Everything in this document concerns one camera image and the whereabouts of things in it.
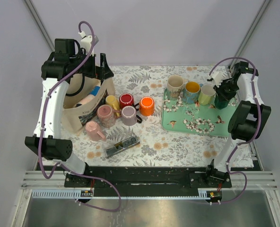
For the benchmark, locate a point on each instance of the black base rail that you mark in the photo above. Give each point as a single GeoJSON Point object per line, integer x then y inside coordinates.
{"type": "Point", "coordinates": [141, 180]}

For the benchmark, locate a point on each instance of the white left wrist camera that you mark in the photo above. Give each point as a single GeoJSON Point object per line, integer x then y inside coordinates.
{"type": "Point", "coordinates": [88, 42]}

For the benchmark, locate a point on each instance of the lime green mug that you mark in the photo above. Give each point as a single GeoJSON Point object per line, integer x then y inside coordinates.
{"type": "Point", "coordinates": [206, 94]}

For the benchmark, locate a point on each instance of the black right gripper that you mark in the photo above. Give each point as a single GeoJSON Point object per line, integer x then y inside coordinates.
{"type": "Point", "coordinates": [222, 96]}

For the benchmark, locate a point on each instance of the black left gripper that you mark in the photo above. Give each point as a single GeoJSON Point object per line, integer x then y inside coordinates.
{"type": "Point", "coordinates": [101, 72]}

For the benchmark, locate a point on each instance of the dark green mug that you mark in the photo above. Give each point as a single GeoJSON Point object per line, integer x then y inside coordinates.
{"type": "Point", "coordinates": [221, 102]}

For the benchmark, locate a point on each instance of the white slotted cable duct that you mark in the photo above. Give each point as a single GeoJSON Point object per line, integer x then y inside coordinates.
{"type": "Point", "coordinates": [198, 194]}

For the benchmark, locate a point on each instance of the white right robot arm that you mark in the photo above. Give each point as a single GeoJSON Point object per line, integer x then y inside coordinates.
{"type": "Point", "coordinates": [246, 123]}

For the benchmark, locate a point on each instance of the blue butterfly mug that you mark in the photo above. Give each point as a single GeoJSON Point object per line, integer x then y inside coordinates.
{"type": "Point", "coordinates": [191, 92]}

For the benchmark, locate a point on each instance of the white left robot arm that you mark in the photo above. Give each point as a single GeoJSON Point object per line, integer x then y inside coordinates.
{"type": "Point", "coordinates": [63, 63]}

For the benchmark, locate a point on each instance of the floral table mat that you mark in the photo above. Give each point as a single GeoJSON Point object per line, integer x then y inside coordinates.
{"type": "Point", "coordinates": [158, 147]}

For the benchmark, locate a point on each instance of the orange mug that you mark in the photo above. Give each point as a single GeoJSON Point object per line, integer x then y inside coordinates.
{"type": "Point", "coordinates": [147, 106]}

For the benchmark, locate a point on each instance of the beige canvas tote bag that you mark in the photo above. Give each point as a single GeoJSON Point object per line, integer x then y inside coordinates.
{"type": "Point", "coordinates": [82, 108]}

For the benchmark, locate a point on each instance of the lavender mug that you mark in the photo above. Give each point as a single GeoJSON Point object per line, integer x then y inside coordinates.
{"type": "Point", "coordinates": [129, 116]}

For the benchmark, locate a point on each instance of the beige floral mug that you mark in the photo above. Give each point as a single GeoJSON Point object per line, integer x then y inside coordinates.
{"type": "Point", "coordinates": [175, 84]}

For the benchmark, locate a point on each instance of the red mug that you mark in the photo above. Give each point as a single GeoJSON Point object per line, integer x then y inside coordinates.
{"type": "Point", "coordinates": [126, 99]}

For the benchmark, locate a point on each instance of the pink octagonal mug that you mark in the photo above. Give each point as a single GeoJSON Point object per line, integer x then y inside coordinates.
{"type": "Point", "coordinates": [94, 131]}

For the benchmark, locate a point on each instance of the green floral tray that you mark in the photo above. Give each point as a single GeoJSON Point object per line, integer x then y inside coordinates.
{"type": "Point", "coordinates": [196, 118]}

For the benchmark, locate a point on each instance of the pink round mug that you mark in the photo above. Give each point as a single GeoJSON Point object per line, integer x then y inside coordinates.
{"type": "Point", "coordinates": [107, 115]}

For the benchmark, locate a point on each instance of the yellow mug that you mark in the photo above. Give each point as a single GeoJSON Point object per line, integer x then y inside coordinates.
{"type": "Point", "coordinates": [113, 102]}

